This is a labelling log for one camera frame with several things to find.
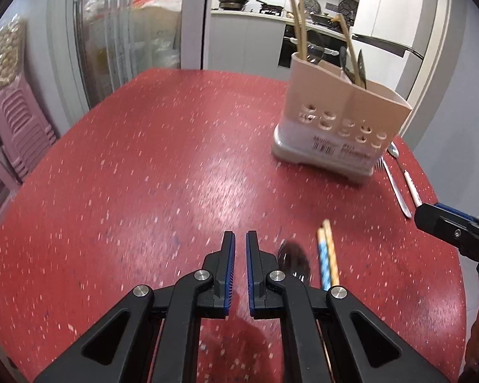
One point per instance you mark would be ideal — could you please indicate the stack of pink stools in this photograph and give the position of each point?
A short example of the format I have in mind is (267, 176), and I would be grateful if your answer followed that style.
(20, 127)

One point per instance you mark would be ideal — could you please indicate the white refrigerator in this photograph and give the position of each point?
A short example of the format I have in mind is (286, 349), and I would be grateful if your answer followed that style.
(387, 68)

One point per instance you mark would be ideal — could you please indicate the glass sliding door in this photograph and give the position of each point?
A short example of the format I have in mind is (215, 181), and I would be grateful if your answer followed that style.
(143, 48)

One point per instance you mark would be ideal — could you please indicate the dark wok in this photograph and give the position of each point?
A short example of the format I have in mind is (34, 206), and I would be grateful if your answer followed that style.
(322, 18)

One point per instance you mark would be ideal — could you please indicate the orange patterned chopstick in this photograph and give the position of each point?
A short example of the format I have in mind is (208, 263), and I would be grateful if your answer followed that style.
(331, 251)

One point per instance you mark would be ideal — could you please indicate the metal fork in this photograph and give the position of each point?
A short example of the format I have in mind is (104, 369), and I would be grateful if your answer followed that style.
(395, 191)

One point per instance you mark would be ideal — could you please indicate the blue patterned chopstick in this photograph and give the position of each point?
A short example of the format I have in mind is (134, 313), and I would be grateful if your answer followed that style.
(324, 259)

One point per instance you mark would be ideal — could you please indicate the black built-in oven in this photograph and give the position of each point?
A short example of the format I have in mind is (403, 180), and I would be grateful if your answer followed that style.
(287, 54)

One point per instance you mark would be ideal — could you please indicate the round metal trivet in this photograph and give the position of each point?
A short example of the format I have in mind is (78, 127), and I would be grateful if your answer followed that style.
(348, 10)
(311, 4)

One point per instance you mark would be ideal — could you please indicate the beige plastic cutlery holder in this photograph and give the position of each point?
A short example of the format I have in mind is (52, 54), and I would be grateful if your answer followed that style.
(323, 99)

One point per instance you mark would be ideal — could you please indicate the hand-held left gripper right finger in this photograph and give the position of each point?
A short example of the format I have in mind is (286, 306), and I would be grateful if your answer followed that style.
(249, 263)

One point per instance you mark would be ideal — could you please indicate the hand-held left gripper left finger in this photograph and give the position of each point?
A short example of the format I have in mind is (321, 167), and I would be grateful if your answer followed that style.
(231, 263)

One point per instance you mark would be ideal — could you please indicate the clear bag of nuts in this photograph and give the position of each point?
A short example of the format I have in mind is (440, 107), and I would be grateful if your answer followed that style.
(6, 52)

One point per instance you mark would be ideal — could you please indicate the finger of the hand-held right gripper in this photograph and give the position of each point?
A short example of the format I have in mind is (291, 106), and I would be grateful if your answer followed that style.
(443, 223)

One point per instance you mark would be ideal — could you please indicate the black frying pan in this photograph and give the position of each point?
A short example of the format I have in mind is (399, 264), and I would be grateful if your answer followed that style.
(270, 7)
(229, 2)

